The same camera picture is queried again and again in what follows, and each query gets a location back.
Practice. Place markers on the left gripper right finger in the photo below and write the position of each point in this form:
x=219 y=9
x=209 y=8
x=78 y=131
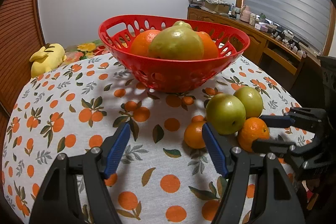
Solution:
x=233 y=164

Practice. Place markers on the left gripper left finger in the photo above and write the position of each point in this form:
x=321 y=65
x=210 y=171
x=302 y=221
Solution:
x=99 y=163

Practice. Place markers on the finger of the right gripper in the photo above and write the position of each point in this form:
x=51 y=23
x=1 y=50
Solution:
x=271 y=146
x=277 y=121

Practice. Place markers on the large green apple front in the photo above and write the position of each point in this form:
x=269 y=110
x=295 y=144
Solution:
x=225 y=113

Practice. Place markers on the small orange behind apples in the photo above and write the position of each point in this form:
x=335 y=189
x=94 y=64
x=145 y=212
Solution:
x=193 y=135

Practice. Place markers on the orange-print tablecloth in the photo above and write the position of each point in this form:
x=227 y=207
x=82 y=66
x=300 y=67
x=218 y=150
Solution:
x=159 y=179

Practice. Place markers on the wooden sideboard cabinet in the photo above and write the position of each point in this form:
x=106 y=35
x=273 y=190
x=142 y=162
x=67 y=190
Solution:
x=276 y=59

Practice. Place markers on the clutter on sideboard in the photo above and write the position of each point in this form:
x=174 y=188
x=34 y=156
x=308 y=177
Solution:
x=260 y=42

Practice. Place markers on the floral bed blanket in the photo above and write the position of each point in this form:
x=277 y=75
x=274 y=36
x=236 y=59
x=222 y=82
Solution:
x=84 y=51

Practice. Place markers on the yellow plush toy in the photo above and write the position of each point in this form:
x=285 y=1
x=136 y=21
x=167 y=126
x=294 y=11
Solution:
x=48 y=58

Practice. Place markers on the red perforated fruit basket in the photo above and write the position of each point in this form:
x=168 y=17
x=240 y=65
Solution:
x=170 y=76

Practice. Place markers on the green fruit in basket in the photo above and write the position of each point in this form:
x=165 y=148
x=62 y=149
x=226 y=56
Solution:
x=182 y=25

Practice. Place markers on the brown louvered wardrobe door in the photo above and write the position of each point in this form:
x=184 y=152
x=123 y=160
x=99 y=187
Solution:
x=21 y=36

